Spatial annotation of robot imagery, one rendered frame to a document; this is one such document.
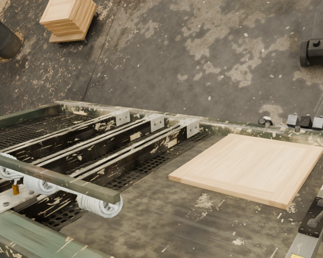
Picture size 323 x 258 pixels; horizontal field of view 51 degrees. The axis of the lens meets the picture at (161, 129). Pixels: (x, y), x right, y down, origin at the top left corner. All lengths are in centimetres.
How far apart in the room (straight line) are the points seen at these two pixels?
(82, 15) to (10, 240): 360
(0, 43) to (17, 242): 451
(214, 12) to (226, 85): 87
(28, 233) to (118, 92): 279
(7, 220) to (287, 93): 228
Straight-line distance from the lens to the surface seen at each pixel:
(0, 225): 98
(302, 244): 93
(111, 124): 198
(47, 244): 86
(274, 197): 117
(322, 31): 287
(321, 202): 109
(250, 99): 287
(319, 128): 183
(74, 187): 74
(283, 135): 167
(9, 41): 531
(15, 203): 105
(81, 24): 428
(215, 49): 327
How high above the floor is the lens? 243
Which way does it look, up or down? 52 degrees down
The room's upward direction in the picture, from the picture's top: 50 degrees counter-clockwise
